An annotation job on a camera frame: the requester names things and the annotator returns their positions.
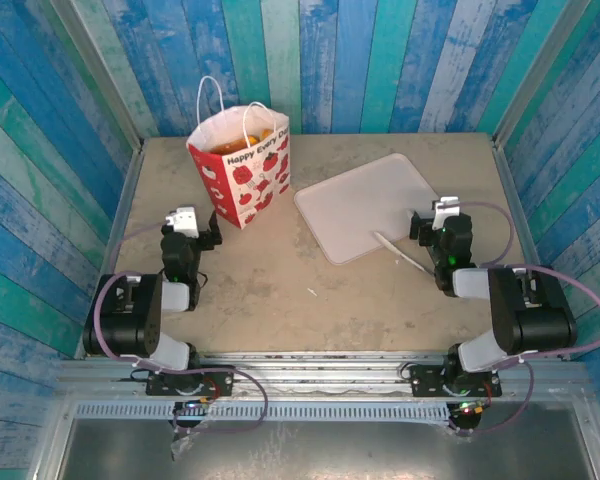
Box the red white printed paper bag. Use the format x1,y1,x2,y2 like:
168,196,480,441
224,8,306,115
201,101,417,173
186,75,292,230

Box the white plastic tray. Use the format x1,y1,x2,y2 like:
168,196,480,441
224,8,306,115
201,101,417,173
293,152,440,266

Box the small circuit board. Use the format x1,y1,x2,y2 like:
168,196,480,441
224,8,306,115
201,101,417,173
449,398,487,417
172,397,216,417

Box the metal sheet shelf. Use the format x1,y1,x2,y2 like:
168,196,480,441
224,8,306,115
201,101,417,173
59,417,599,480

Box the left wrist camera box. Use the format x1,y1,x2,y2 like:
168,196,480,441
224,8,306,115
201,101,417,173
163,206,200,239

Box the aluminium side rail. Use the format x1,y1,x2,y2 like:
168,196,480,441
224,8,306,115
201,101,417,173
490,139,572,361
73,147,146,360

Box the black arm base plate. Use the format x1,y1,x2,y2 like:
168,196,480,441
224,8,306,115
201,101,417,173
408,364,503,399
144,366,235,398

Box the aluminium frame rail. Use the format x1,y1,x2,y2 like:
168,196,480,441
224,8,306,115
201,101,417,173
57,351,589,401

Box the aluminium corner post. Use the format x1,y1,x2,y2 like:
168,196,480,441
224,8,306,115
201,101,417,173
490,0,595,147
49,0,145,151

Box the slotted grey cable duct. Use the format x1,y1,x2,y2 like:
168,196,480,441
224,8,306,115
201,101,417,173
74,402,454,422

